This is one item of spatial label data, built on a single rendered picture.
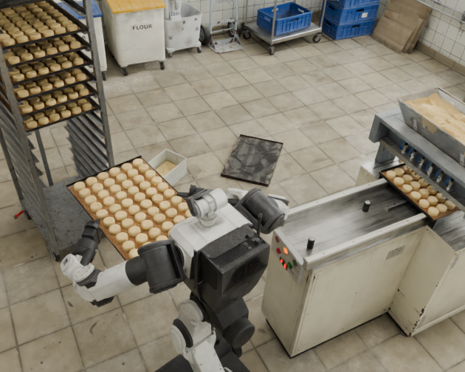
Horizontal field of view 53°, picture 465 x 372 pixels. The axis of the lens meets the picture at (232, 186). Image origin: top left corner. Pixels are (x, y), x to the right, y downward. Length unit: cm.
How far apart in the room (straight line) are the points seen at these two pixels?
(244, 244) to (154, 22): 385
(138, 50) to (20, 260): 266
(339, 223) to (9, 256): 218
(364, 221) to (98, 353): 163
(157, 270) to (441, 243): 151
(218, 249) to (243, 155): 261
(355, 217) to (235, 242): 103
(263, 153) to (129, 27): 194
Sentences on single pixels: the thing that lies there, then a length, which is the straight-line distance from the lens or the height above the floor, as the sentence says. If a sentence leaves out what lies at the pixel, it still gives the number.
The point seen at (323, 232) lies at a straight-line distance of 233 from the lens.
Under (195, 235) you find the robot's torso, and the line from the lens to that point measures 157.
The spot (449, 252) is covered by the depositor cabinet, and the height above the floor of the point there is 80.
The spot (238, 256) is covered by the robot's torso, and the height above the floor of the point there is 133.
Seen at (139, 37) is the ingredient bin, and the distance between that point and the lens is 515.
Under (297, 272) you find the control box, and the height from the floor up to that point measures 77.
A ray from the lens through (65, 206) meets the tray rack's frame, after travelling 351.
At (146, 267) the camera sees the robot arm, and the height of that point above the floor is 131.
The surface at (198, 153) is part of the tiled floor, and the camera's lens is 411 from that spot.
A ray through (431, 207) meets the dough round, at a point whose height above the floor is 92.
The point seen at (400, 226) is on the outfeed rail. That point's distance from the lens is 240.
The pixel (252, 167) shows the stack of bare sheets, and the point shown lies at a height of 2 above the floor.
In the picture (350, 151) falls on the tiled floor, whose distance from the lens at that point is 436.
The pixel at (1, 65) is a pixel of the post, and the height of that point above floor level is 144.
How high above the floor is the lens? 248
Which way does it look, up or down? 41 degrees down
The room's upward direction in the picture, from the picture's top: 4 degrees clockwise
